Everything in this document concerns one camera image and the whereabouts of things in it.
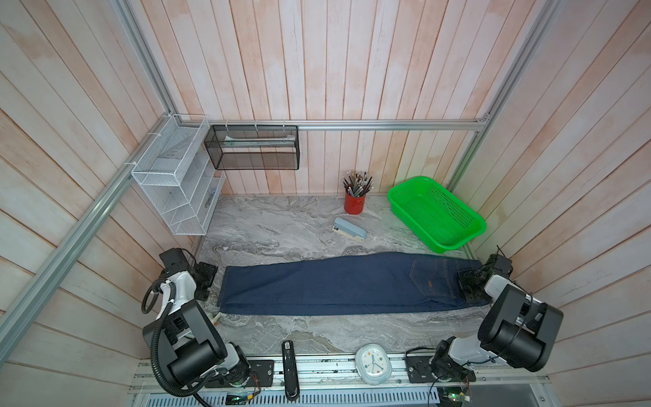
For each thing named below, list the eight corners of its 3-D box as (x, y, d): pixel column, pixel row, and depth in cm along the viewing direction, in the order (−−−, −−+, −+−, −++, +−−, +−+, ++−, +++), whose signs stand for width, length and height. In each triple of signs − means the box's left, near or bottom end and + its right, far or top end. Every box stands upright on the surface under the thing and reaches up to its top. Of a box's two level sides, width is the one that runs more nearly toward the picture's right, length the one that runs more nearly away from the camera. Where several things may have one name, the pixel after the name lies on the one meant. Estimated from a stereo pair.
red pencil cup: (342, 215, 115) (345, 186, 101) (341, 198, 122) (343, 168, 108) (367, 215, 115) (374, 186, 101) (365, 198, 122) (370, 168, 108)
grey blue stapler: (331, 230, 110) (332, 222, 106) (336, 223, 112) (336, 216, 108) (362, 245, 105) (364, 237, 101) (366, 237, 107) (368, 230, 103)
